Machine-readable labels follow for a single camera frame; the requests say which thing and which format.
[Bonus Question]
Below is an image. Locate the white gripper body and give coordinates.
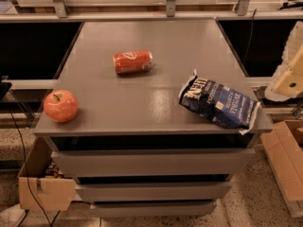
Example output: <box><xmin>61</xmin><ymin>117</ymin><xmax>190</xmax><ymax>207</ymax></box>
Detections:
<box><xmin>282</xmin><ymin>21</ymin><xmax>303</xmax><ymax>68</ymax></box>

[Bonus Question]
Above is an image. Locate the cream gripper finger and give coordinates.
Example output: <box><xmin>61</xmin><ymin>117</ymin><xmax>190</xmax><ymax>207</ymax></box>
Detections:
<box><xmin>265</xmin><ymin>50</ymin><xmax>303</xmax><ymax>102</ymax></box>

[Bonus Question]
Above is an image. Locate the red coke can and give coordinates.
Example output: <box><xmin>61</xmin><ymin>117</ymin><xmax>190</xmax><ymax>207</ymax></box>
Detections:
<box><xmin>113</xmin><ymin>50</ymin><xmax>152</xmax><ymax>75</ymax></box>

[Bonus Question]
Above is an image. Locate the cardboard box on right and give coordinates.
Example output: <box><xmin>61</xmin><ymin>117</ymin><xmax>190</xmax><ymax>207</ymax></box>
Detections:
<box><xmin>260</xmin><ymin>120</ymin><xmax>303</xmax><ymax>218</ymax></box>

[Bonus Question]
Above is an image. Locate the cardboard box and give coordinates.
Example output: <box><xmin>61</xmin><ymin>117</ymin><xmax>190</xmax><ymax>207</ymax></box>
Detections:
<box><xmin>18</xmin><ymin>138</ymin><xmax>76</xmax><ymax>211</ymax></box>
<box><xmin>260</xmin><ymin>120</ymin><xmax>303</xmax><ymax>218</ymax></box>

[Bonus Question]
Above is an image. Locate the blue chip bag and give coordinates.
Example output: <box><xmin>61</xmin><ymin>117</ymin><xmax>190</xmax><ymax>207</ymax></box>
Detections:
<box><xmin>178</xmin><ymin>70</ymin><xmax>260</xmax><ymax>135</ymax></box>

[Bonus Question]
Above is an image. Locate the grey drawer cabinet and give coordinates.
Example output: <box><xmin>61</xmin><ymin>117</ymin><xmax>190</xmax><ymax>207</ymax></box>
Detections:
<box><xmin>34</xmin><ymin>20</ymin><xmax>272</xmax><ymax>218</ymax></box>

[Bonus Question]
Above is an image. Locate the red apple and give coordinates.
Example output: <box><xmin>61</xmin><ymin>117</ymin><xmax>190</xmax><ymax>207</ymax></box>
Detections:
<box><xmin>44</xmin><ymin>90</ymin><xmax>79</xmax><ymax>123</ymax></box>

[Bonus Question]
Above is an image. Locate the cardboard box on left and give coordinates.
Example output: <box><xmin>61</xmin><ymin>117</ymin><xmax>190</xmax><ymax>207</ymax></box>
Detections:
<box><xmin>18</xmin><ymin>138</ymin><xmax>76</xmax><ymax>211</ymax></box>

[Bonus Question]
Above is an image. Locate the black hanging cable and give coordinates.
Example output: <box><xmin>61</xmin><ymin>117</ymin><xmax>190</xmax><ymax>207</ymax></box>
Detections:
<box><xmin>241</xmin><ymin>8</ymin><xmax>258</xmax><ymax>66</ymax></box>

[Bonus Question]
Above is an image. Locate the metal shelf frame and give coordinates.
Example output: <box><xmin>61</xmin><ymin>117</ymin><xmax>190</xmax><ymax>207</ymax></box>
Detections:
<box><xmin>0</xmin><ymin>0</ymin><xmax>303</xmax><ymax>23</ymax></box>

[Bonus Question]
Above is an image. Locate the black cable on floor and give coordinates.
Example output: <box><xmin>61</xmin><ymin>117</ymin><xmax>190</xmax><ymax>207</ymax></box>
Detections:
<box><xmin>8</xmin><ymin>107</ymin><xmax>61</xmax><ymax>227</ymax></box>

